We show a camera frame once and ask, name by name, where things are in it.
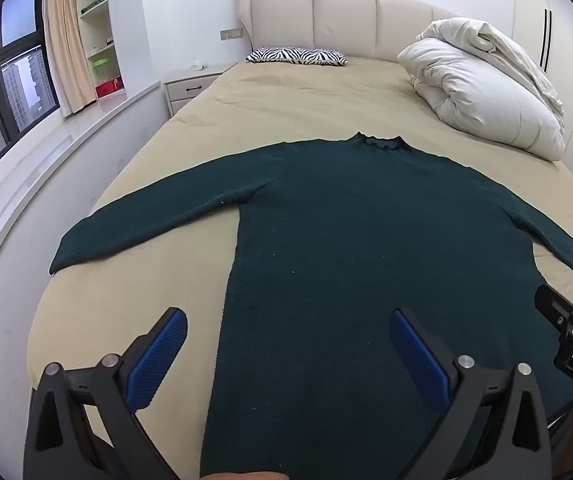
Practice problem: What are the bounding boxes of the zebra print pillow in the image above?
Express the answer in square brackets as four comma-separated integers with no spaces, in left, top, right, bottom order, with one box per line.
[245,47,348,67]

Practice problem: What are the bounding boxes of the white nightstand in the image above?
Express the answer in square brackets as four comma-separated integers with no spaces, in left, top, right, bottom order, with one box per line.
[164,62,240,118]

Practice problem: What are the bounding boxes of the white window bench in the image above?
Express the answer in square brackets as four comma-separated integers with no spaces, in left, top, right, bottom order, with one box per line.
[0,80,167,321]

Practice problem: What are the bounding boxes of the dark green sweater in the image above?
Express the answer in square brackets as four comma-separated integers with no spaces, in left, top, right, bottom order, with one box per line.
[49,131,573,480]

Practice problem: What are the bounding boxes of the beige curtain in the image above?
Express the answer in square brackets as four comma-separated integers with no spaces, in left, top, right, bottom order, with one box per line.
[41,0,98,116]

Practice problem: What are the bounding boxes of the dark framed window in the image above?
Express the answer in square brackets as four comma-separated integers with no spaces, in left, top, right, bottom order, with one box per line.
[0,0,62,196]

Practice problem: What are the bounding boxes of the cream padded headboard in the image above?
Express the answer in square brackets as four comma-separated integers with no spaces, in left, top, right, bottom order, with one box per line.
[236,0,467,63]

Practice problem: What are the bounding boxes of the white folded duvet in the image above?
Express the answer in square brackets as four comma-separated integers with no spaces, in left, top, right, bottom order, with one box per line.
[397,16,566,162]

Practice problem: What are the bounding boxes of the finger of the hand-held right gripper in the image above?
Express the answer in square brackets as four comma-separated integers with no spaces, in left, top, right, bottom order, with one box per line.
[535,284,573,337]

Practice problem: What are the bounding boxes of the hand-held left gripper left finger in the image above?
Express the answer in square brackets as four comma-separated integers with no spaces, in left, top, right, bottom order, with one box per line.
[23,306,188,480]

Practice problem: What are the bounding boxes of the red box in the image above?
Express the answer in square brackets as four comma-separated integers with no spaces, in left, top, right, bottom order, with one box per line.
[95,79,124,100]

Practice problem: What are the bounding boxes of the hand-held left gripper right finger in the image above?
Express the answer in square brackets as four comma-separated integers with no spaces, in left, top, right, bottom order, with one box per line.
[388,308,553,480]

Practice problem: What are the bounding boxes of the white shelf unit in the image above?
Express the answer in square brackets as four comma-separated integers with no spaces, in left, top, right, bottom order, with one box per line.
[75,0,127,103]

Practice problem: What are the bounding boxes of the bed with beige sheet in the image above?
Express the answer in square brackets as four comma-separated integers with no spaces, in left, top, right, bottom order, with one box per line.
[26,55,573,480]

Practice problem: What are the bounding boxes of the white wardrobe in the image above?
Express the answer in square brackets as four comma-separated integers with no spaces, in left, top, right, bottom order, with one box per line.
[511,0,573,206]

